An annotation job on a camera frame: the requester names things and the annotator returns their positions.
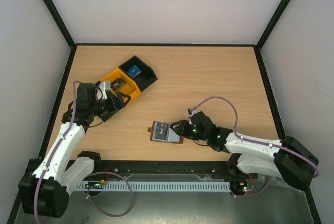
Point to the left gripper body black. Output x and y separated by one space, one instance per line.
95 107

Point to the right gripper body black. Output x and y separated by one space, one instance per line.
184 129

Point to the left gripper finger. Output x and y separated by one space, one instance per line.
119 103
123 98

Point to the brown leather card holder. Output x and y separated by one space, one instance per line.
172 137

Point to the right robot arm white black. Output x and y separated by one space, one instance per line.
267 150

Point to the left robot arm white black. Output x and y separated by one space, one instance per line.
46 191

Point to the dark grey card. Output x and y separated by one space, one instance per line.
117 83

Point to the blue card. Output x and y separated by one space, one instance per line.
134 71

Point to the black plastic bin near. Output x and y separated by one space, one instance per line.
106 111

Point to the black plastic bin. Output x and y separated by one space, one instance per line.
147 76
106 111

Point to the yellow plastic bin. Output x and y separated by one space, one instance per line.
130 88

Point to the black plastic bin far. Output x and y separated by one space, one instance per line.
147 76

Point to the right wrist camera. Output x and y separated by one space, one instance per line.
191 112

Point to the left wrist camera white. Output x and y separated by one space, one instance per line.
104 87

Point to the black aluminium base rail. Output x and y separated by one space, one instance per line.
167 167

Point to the light blue slotted cable duct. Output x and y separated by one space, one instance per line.
121 186

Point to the black frame post left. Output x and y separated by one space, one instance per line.
59 22

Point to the black frame post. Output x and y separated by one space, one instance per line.
272 23
59 22

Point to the black frame post right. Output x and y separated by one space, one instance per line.
272 23

